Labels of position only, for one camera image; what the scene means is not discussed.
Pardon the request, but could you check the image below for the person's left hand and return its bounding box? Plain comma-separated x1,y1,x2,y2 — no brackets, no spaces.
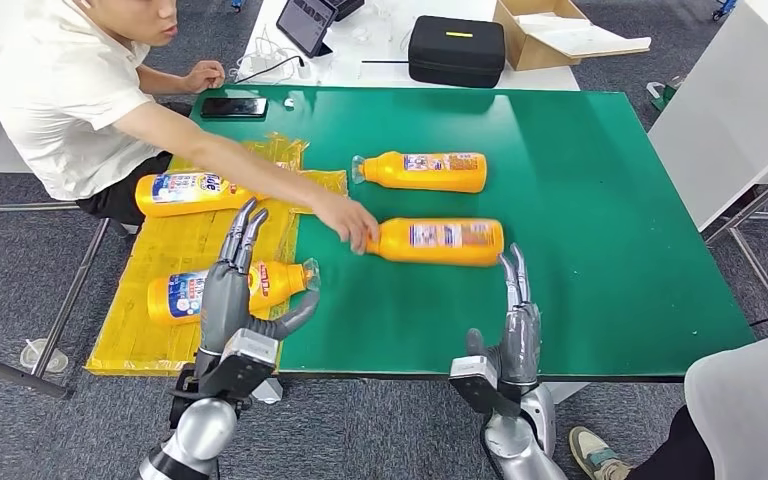
181,60,226,94

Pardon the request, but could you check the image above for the person's right hand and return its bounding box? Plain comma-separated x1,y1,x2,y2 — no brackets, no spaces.
311,192,381,256

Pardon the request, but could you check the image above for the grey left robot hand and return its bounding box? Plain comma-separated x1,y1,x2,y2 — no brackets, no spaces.
198,197,321,359

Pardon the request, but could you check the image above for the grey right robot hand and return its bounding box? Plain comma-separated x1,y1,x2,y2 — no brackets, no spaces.
465,243,543,387

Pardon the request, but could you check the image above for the orange detergent bottle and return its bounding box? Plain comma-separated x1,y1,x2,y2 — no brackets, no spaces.
134,172,259,219
365,218,506,268
350,150,489,195
146,258,322,327

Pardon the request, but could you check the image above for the black smartphone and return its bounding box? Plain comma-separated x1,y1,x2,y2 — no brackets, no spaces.
200,97,270,119

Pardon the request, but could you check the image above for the white table foot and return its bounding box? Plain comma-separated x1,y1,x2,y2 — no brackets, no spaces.
546,382,589,405
251,377,284,405

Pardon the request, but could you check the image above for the yellow taped cardboard mat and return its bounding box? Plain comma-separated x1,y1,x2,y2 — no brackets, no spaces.
85,132,350,379

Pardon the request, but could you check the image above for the black tablet on stand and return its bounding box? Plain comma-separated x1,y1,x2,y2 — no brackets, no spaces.
275,0,339,59

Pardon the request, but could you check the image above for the person's shoe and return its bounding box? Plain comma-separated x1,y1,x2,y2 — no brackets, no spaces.
568,427,634,480

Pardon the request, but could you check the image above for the person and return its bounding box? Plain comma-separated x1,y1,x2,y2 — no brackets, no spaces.
0,0,381,256
625,327,768,480

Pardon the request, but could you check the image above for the black electronic device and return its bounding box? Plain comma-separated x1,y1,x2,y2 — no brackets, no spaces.
324,0,367,21

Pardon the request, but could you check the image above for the white table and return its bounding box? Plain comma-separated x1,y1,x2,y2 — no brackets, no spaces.
228,0,582,92

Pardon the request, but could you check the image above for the clear plastic cup lid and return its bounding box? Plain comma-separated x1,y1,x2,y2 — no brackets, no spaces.
19,337,69,374

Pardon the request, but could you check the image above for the black zipped carry case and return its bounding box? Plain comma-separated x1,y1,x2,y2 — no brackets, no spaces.
408,15,507,89

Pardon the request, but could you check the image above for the open cardboard box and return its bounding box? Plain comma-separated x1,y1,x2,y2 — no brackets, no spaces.
493,0,652,72

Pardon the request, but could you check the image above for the green and white floor object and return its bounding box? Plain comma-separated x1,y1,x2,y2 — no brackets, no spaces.
646,74,685,113

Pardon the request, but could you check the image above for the white sheet in box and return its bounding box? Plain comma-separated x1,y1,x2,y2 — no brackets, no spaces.
515,13,652,60

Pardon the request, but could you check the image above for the white desk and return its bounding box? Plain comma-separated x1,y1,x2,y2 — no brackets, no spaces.
647,0,768,233

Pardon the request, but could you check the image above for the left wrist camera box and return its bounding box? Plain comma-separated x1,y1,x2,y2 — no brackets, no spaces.
188,329,279,402

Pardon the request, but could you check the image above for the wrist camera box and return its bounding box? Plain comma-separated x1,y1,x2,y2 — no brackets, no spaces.
448,355,524,419
188,329,279,402

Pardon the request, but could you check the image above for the white cable bundle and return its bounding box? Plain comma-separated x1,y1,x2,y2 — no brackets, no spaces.
228,26,322,86

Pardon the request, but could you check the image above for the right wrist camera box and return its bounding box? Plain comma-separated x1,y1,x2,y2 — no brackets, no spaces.
448,355,524,419

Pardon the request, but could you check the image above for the black charging cable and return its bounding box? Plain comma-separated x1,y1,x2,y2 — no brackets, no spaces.
234,55,306,85

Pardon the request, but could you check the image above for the metal frame with legs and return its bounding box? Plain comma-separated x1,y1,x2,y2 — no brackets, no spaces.
0,201,110,401

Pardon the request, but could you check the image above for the metal desk frame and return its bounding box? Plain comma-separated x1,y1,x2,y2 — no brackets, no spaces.
701,155,768,326

